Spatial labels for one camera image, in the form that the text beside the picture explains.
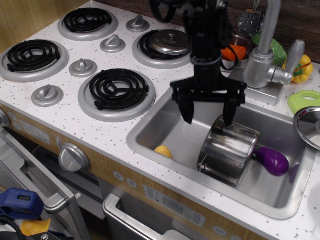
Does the green toy cutting board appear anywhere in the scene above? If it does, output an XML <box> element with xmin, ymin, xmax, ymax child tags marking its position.
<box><xmin>287</xmin><ymin>90</ymin><xmax>320</xmax><ymax>115</ymax></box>

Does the silver stove knob middle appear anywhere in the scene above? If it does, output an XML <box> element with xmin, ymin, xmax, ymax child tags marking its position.
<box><xmin>100</xmin><ymin>34</ymin><xmax>126</xmax><ymax>54</ymax></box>

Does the silver stove knob front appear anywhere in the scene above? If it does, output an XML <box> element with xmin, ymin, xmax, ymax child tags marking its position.
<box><xmin>31</xmin><ymin>84</ymin><xmax>64</xmax><ymax>108</ymax></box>

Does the black front burner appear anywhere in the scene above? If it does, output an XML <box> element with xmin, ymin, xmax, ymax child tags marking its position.
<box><xmin>89</xmin><ymin>68</ymin><xmax>150</xmax><ymax>111</ymax></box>

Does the steel bowl at right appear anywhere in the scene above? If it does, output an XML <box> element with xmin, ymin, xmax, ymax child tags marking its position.
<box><xmin>293</xmin><ymin>106</ymin><xmax>320</xmax><ymax>151</ymax></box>

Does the blue clamp tool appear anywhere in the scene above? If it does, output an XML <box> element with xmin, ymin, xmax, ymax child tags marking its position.
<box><xmin>0</xmin><ymin>188</ymin><xmax>44</xmax><ymax>220</ymax></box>

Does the silver stove knob centre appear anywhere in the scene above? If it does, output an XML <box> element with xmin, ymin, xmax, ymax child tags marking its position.
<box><xmin>69</xmin><ymin>58</ymin><xmax>98</xmax><ymax>78</ymax></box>

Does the grey sink basin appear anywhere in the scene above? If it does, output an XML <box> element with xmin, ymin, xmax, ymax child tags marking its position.
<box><xmin>127</xmin><ymin>90</ymin><xmax>317</xmax><ymax>220</ymax></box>

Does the black rear left burner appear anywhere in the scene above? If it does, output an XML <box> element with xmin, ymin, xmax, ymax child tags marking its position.
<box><xmin>63</xmin><ymin>7</ymin><xmax>113</xmax><ymax>33</ymax></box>

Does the green toy vegetable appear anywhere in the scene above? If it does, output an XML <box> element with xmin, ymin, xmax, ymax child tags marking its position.
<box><xmin>250</xmin><ymin>33</ymin><xmax>288</xmax><ymax>67</ymax></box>

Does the yellow toy corn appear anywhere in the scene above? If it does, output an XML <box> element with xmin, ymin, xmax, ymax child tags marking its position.
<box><xmin>154</xmin><ymin>145</ymin><xmax>173</xmax><ymax>159</ymax></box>

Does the purple toy eggplant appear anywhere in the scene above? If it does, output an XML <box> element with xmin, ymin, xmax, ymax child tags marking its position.
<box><xmin>252</xmin><ymin>145</ymin><xmax>290</xmax><ymax>177</ymax></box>

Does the steel pot lid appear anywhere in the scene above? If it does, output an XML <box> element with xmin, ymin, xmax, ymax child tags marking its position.
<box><xmin>149</xmin><ymin>29</ymin><xmax>191</xmax><ymax>56</ymax></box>

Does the silver toy faucet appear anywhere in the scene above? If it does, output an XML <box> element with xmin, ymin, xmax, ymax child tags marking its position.
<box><xmin>228</xmin><ymin>0</ymin><xmax>305</xmax><ymax>106</ymax></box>

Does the silver dishwasher door handle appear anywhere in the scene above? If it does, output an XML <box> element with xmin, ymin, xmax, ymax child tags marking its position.
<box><xmin>102</xmin><ymin>193</ymin><xmax>189</xmax><ymax>240</ymax></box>

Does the black burner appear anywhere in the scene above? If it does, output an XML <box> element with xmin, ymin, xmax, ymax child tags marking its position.
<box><xmin>63</xmin><ymin>7</ymin><xmax>113</xmax><ymax>33</ymax></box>
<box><xmin>138</xmin><ymin>30</ymin><xmax>191</xmax><ymax>61</ymax></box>
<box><xmin>89</xmin><ymin>68</ymin><xmax>150</xmax><ymax>111</ymax></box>
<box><xmin>7</xmin><ymin>40</ymin><xmax>61</xmax><ymax>72</ymax></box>

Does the stainless steel pot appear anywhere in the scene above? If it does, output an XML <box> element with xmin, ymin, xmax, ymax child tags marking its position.
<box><xmin>197</xmin><ymin>115</ymin><xmax>260</xmax><ymax>186</ymax></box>

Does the silver stove knob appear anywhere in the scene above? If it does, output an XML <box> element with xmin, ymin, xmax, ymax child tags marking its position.
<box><xmin>126</xmin><ymin>15</ymin><xmax>150</xmax><ymax>33</ymax></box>
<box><xmin>31</xmin><ymin>84</ymin><xmax>64</xmax><ymax>108</ymax></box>
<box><xmin>100</xmin><ymin>34</ymin><xmax>126</xmax><ymax>54</ymax></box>
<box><xmin>69</xmin><ymin>58</ymin><xmax>98</xmax><ymax>78</ymax></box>

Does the silver oven door handle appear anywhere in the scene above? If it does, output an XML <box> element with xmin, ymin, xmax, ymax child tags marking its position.
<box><xmin>0</xmin><ymin>127</ymin><xmax>81</xmax><ymax>215</ymax></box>

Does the yellow toy bell pepper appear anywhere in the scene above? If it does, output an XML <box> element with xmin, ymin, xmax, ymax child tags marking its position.
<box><xmin>291</xmin><ymin>54</ymin><xmax>314</xmax><ymax>84</ymax></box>

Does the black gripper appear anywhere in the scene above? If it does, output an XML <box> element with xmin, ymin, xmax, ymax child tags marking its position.
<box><xmin>170</xmin><ymin>58</ymin><xmax>247</xmax><ymax>127</ymax></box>

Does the silver dial at left edge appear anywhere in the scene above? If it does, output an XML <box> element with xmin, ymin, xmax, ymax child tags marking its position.
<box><xmin>0</xmin><ymin>109</ymin><xmax>11</xmax><ymax>127</ymax></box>

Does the small steel saucepan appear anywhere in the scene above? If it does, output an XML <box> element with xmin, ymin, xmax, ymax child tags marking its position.
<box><xmin>221</xmin><ymin>35</ymin><xmax>256</xmax><ymax>72</ymax></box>

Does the black rear right burner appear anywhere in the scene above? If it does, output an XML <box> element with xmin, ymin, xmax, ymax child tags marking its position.
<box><xmin>138</xmin><ymin>30</ymin><xmax>191</xmax><ymax>61</ymax></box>

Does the silver stove knob rear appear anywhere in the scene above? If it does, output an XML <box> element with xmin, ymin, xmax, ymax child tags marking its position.
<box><xmin>126</xmin><ymin>15</ymin><xmax>150</xmax><ymax>33</ymax></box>

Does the orange toy carrot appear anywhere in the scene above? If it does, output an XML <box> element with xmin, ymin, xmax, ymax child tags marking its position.
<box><xmin>221</xmin><ymin>44</ymin><xmax>247</xmax><ymax>61</ymax></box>

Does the silver oven dial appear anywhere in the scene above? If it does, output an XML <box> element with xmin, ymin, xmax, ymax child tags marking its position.
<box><xmin>58</xmin><ymin>142</ymin><xmax>90</xmax><ymax>173</ymax></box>

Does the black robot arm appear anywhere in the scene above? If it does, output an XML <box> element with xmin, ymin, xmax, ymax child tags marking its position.
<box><xmin>149</xmin><ymin>0</ymin><xmax>247</xmax><ymax>126</ymax></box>

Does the hanging steel spatula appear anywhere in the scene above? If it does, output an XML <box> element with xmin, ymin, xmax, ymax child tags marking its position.
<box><xmin>237</xmin><ymin>0</ymin><xmax>264</xmax><ymax>36</ymax></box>

